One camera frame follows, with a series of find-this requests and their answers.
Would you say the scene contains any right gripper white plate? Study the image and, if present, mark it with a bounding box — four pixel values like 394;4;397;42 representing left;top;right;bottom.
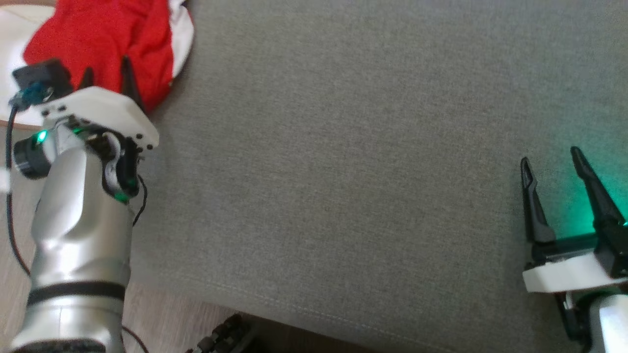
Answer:
520;146;628;294

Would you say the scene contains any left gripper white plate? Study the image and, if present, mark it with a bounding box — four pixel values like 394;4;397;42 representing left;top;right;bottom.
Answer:
37;55;160;202

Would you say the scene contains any red and white jersey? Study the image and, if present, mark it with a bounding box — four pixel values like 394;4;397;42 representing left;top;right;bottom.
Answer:
0;0;194;129

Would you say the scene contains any large grey sofa chaise cushion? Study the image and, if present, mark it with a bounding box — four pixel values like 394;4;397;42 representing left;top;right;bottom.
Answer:
123;0;628;353

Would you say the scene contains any blue cable connector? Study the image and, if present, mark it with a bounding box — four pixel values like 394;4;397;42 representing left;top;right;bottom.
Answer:
10;82;53;109

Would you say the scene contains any short thin black cable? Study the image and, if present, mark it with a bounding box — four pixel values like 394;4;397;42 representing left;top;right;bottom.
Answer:
131;174;148;227

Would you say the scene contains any long thin black cable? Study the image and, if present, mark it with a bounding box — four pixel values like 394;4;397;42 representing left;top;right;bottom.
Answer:
4;105;31;277

